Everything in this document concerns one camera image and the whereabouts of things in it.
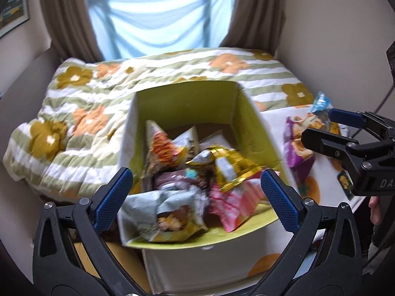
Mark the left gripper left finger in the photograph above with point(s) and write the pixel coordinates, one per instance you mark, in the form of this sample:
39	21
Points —
57	268

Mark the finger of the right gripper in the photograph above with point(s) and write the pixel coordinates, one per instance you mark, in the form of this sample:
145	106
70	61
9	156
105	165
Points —
348	118
330	145

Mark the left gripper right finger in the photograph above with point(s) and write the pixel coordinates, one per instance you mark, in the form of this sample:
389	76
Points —
324	255

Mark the purple chips bag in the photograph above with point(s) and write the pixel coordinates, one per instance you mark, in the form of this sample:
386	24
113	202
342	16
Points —
294	150

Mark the light blue snack bag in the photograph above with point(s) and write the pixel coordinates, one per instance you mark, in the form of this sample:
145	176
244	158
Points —
321	106

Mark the gold yellow snack bag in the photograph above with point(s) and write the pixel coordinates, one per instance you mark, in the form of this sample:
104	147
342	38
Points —
231	168

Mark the pink striped snack bag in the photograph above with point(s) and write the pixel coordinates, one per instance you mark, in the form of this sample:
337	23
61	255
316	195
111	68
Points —
236	206

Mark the pale mauve packet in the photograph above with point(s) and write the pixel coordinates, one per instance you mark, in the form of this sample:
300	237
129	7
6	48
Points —
216	139

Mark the grey-white chips bag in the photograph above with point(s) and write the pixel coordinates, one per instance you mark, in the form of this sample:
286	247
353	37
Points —
163	215

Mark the yellow-green cardboard box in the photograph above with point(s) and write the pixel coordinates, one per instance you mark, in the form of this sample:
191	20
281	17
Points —
210	107

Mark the orange sticks snack bag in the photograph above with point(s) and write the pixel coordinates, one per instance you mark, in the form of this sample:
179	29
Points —
162	153

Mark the dark purple snack bag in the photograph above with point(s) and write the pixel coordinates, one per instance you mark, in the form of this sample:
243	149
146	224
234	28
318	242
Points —
186	180

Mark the person's right hand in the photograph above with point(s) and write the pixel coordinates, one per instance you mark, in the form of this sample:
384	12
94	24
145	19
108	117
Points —
375	210

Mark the orange white snack bag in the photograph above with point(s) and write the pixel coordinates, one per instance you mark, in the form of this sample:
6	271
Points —
310	121

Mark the white fruit-print sheet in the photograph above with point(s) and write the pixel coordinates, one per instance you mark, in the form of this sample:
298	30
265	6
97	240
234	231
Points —
239	263

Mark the striped floral quilt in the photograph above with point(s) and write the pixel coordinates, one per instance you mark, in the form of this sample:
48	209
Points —
73	145

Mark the right brown curtain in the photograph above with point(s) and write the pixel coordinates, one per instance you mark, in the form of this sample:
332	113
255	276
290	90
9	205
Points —
256	25

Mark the brown curtain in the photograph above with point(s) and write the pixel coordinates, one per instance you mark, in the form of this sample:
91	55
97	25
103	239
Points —
256	25
70	29

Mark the grey headboard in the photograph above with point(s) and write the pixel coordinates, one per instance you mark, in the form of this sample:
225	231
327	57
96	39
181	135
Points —
23	100

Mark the left brown curtain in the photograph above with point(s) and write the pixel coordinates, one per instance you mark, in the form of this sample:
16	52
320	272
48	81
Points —
70	29

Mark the light blue hanging cloth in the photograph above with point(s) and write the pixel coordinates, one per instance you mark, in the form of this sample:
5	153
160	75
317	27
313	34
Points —
135	28

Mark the framed houses picture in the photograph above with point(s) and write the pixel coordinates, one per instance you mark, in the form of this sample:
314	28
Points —
13	14

